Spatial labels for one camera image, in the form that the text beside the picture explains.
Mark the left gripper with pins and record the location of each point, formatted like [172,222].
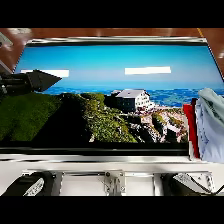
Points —
[18,84]

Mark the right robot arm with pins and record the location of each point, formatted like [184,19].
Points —
[178,186]

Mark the red garment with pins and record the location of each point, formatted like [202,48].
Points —
[190,126]

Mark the pale green garment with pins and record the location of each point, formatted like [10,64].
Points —
[215,103]

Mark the light blue shirt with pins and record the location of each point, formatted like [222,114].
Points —
[208,140]

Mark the silver frame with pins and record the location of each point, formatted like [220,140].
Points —
[113,166]

